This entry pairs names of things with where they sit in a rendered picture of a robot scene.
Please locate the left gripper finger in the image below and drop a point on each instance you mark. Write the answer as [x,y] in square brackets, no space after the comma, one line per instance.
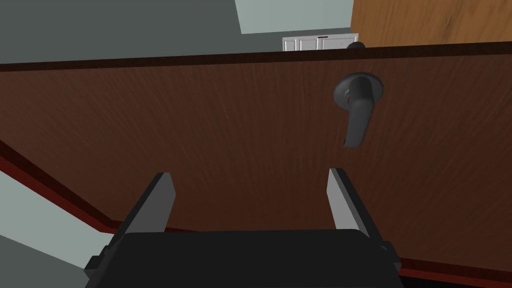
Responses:
[152,208]

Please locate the dark brown wooden door leaf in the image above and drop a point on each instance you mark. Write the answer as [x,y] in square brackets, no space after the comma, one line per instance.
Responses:
[224,136]

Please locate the light brown wooden door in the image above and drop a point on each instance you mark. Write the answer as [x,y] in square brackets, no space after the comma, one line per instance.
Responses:
[432,22]

